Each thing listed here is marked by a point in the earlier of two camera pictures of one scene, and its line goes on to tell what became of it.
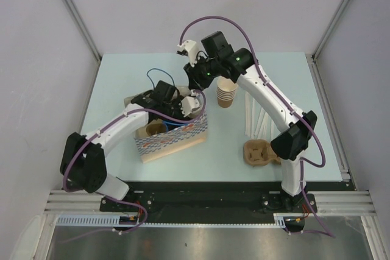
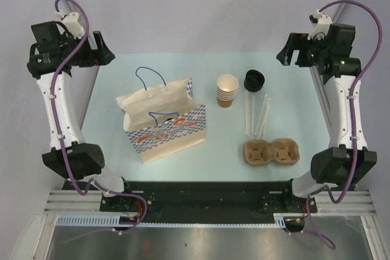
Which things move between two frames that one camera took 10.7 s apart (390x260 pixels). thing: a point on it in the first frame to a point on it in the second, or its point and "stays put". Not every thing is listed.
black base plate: (205, 198) stays put
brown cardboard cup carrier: (259, 152) stays put
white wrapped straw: (247, 114) stays put
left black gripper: (177, 105) to (101, 56)
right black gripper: (195, 81) to (297, 41)
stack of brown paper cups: (226, 89) stays put
